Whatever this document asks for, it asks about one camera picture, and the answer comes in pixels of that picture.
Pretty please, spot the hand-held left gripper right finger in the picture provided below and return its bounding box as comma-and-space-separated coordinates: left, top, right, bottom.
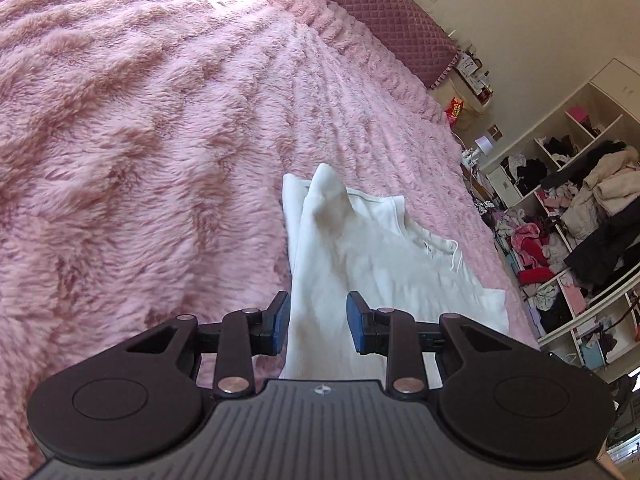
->
346, 290, 502, 396

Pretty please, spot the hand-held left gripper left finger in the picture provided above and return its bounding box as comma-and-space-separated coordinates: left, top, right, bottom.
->
125, 290, 291, 398

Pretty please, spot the white printed sweatshirt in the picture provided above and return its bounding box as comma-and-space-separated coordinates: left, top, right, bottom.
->
277, 162, 511, 381

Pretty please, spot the black clothes pile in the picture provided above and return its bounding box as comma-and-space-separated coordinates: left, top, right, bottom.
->
502, 155, 549, 196

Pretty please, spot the red garment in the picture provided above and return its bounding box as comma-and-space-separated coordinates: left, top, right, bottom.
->
517, 267, 557, 287

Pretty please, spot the pink garment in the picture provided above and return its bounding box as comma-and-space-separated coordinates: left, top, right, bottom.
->
509, 224, 545, 267

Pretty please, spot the white table lamp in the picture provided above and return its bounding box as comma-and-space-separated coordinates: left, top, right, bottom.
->
472, 135, 494, 167

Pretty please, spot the red snack bag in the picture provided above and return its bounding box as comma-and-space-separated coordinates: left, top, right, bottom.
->
444, 97, 467, 127

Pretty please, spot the pink fluffy blanket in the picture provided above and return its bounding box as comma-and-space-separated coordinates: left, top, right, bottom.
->
0, 0, 541, 480

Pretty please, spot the white open wardrobe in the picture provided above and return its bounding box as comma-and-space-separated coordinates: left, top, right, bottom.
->
487, 57, 640, 372

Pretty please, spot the black jacket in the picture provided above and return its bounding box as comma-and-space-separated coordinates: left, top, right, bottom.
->
565, 200, 640, 277

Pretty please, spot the white bedside shelf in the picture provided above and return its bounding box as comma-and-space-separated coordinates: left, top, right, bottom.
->
447, 50, 497, 117

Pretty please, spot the cream coat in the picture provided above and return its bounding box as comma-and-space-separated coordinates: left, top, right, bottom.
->
560, 147, 640, 241

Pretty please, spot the pink quilted headboard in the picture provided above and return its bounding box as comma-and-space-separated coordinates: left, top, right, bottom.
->
287, 0, 462, 89

